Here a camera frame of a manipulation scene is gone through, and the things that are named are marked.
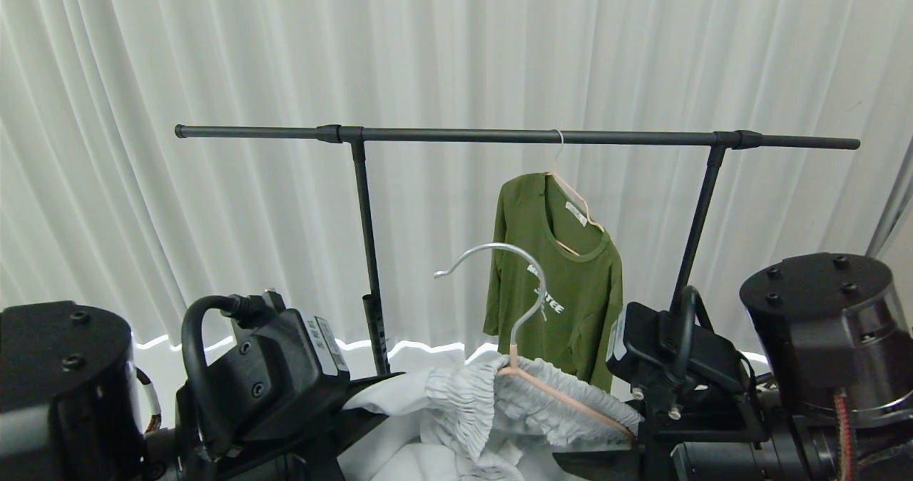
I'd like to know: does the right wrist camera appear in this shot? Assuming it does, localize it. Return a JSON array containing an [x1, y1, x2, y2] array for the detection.
[[605, 301, 751, 414]]

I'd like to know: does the green printed shirt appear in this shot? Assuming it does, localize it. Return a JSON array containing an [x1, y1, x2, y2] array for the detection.
[[483, 173, 624, 394]]

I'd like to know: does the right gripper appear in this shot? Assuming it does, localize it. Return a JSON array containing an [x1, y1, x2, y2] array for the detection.
[[551, 417, 839, 481]]

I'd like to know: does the black cable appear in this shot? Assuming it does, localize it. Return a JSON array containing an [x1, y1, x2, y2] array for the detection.
[[180, 294, 250, 462], [672, 285, 707, 383]]

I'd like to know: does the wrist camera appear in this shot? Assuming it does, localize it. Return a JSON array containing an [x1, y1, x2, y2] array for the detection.
[[175, 290, 352, 442], [605, 301, 751, 414]]

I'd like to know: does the white curtain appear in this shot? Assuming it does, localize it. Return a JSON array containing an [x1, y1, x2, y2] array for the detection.
[[0, 0, 913, 368]]

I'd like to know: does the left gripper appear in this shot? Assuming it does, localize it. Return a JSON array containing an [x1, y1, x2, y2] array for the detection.
[[146, 373, 406, 481]]

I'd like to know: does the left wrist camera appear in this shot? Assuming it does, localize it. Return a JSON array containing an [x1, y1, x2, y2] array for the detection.
[[175, 290, 352, 442]]

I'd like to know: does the pale grey garment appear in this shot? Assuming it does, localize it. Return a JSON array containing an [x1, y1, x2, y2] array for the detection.
[[337, 355, 644, 481]]

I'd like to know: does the black clothes rack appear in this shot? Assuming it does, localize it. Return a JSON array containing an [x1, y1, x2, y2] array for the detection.
[[175, 123, 862, 376]]

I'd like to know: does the pink clothes hanger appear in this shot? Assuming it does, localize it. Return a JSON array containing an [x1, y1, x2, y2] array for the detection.
[[433, 243, 639, 447], [546, 130, 606, 258]]

